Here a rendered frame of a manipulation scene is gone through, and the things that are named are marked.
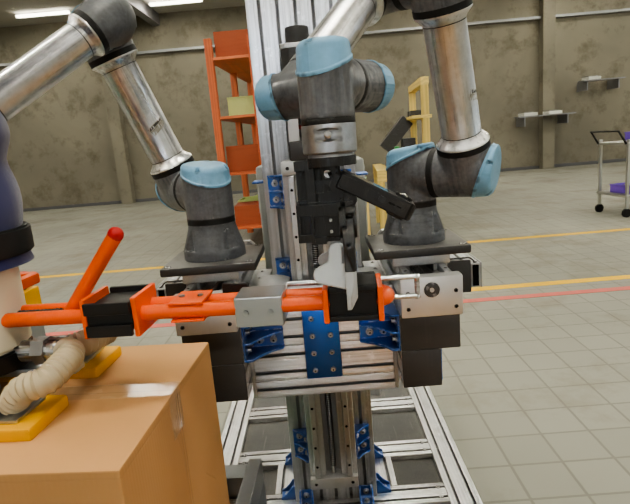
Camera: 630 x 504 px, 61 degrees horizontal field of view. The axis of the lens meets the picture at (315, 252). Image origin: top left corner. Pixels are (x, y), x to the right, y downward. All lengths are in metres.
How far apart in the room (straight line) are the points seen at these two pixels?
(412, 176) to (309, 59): 0.60
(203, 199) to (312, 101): 0.62
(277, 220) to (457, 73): 0.61
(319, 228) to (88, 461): 0.41
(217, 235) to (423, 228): 0.49
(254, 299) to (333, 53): 0.35
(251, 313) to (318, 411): 0.82
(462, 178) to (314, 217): 0.56
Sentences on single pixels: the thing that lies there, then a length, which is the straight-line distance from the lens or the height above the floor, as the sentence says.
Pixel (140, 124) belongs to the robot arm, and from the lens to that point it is 1.41.
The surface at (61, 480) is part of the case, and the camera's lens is 0.75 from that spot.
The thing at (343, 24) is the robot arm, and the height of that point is 1.49.
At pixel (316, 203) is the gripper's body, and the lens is 0.75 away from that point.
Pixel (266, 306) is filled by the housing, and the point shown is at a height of 1.08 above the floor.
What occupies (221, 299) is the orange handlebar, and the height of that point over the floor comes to 1.08.
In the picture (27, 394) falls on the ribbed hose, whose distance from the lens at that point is 0.84.
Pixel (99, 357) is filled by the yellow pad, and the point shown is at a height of 0.97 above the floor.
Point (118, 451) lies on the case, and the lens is 0.75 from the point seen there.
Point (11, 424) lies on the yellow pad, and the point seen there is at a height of 0.97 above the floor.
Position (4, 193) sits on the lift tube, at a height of 1.26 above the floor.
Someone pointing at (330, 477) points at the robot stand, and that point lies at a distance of 1.66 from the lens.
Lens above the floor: 1.31
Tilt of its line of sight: 12 degrees down
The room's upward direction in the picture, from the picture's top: 5 degrees counter-clockwise
